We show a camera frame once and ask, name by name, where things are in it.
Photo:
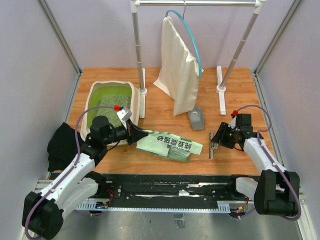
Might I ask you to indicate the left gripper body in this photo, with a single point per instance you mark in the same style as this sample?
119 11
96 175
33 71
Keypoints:
117 134

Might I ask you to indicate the black cloth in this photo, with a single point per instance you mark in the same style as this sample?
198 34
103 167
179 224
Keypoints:
62 148

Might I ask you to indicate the grey metal scoop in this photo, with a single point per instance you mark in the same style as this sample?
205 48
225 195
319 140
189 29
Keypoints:
196 117

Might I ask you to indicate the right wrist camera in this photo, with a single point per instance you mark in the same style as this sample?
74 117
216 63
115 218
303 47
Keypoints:
235 122

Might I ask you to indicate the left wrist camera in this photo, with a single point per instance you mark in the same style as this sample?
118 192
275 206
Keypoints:
124 115

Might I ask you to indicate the blue clothes hanger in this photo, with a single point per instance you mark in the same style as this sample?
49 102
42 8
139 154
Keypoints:
192 38

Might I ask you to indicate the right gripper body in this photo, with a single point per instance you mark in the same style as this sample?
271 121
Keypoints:
228 138

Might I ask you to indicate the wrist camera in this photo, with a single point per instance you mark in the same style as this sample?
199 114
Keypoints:
235 122
124 115

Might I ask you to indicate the green cat litter bag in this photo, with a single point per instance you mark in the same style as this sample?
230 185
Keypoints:
168 146

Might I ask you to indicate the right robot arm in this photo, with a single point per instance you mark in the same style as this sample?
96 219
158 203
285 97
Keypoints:
267 162

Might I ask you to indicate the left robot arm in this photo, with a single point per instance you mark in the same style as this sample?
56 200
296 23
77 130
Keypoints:
45 212

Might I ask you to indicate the cream cloth bag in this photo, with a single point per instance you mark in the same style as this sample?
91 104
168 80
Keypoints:
179 73

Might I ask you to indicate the piano pattern bag clip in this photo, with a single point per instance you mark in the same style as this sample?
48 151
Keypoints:
212 146

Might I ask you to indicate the cream green litter box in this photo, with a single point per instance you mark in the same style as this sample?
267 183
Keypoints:
110 93

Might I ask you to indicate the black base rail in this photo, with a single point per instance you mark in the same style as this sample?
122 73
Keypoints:
166 192

